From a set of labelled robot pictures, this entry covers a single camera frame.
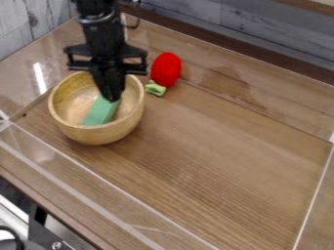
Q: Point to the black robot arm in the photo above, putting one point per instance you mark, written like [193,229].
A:
[94,8]

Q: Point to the green rectangular block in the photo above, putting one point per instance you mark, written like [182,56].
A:
[101,113]

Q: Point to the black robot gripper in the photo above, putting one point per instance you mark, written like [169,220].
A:
[103,51]

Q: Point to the black table leg bracket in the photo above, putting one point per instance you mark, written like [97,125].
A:
[39,234]

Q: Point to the brown wooden bowl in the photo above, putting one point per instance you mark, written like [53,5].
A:
[70,101]

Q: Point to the red plush strawberry toy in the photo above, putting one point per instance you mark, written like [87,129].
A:
[166,70]

